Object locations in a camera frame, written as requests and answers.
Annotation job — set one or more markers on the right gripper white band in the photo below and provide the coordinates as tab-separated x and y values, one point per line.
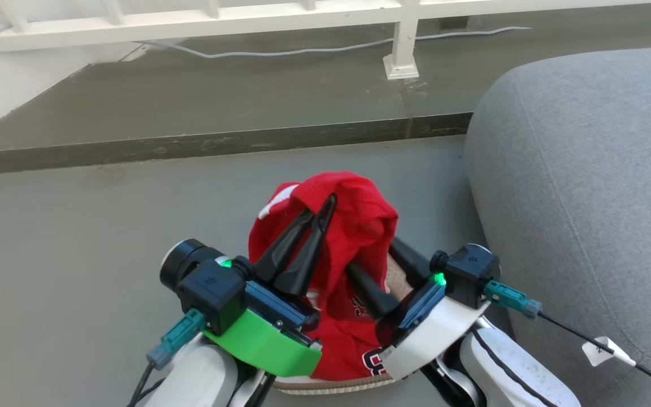
433	339

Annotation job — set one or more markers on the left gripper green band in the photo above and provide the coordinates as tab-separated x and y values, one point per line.
263	345

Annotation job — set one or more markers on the red and white garment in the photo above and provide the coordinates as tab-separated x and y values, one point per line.
362	226

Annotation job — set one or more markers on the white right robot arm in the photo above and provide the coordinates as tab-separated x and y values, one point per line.
506	367

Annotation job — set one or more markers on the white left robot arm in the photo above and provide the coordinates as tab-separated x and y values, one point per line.
201	379

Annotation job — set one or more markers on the beige woven laundry basket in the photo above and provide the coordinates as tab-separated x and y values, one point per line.
331	388

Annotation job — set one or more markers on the grey fabric sofa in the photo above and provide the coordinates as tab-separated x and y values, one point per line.
585	186

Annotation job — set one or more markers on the white metal railing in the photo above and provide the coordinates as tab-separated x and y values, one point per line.
404	34

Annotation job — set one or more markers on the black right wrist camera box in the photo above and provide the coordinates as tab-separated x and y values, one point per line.
469	274

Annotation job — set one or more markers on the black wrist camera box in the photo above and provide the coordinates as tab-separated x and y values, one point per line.
212	294
469	274

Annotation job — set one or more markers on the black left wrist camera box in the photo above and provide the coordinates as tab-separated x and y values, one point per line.
212	294

